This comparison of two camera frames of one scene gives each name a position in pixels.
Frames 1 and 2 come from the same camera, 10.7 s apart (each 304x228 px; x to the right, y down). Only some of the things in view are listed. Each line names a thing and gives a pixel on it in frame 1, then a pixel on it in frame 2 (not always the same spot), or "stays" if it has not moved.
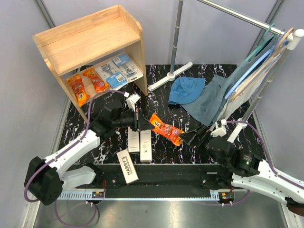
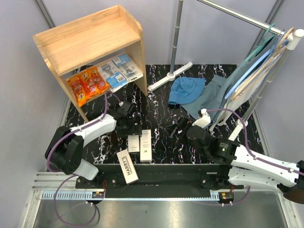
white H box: x=133 y=140 stays
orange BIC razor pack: x=174 y=134 to x=88 y=84
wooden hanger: x=256 y=78 stays
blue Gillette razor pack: x=113 y=78 stays
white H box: x=146 y=147 stays
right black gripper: x=202 y=132 to x=183 y=124
